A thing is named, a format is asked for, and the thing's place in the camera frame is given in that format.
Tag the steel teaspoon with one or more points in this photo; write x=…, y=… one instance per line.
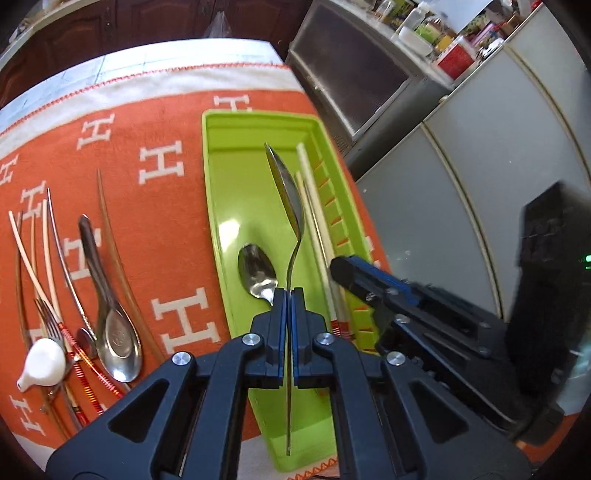
x=256, y=272

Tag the green plastic utensil tray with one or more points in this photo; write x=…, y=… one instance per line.
x=240, y=184

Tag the grey frosted door cabinet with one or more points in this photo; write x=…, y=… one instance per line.
x=351, y=69

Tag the white plastic bottle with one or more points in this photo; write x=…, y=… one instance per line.
x=418, y=14

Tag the white bowl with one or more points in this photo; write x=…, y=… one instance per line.
x=415, y=41

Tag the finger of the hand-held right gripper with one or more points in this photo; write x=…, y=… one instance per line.
x=378, y=279
x=351, y=281

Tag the red box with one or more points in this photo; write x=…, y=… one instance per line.
x=455, y=57

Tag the steel soup spoon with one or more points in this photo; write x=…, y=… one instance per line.
x=121, y=344

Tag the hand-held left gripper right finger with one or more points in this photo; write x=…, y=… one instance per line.
x=300, y=332

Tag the orange patterned blanket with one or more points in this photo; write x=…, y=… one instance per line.
x=184, y=230

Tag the white plastic bag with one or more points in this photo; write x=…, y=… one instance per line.
x=217, y=25

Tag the grey refrigerator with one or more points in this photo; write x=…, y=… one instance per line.
x=461, y=175

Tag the white ceramic spoon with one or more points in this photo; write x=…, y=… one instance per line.
x=44, y=362

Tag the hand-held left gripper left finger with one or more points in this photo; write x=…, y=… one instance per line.
x=277, y=332

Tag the pile of chopsticks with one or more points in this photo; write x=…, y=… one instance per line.
x=27, y=258

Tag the large steel spoon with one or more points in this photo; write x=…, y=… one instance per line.
x=288, y=194

